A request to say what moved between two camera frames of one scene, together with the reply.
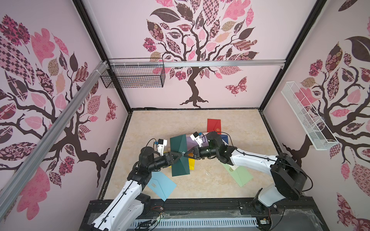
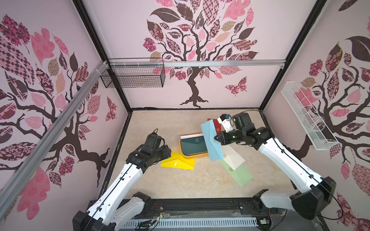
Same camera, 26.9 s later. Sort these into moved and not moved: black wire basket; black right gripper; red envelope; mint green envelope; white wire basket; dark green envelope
Moved: dark green envelope; black right gripper
Not moved: white wire basket; mint green envelope; red envelope; black wire basket
